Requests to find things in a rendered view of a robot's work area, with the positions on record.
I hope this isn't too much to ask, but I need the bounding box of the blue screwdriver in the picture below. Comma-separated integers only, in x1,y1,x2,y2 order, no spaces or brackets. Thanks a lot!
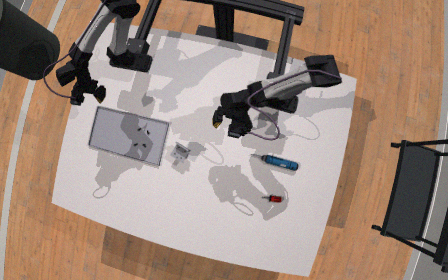
251,154,299,171

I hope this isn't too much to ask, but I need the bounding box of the grey metal l-bracket with holes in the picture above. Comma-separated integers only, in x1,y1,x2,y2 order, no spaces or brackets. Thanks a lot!
170,142,190,163

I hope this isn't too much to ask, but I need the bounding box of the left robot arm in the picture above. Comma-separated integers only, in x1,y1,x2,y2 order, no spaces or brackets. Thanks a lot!
220,55,342,139

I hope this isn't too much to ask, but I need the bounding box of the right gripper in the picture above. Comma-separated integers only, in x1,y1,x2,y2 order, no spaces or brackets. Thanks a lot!
71,73,106,104

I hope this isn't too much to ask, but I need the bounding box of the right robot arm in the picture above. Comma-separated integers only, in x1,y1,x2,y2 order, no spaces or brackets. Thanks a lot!
56,0,150,106

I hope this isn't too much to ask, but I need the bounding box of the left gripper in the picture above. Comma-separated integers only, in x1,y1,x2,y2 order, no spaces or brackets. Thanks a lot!
212,106,253,132

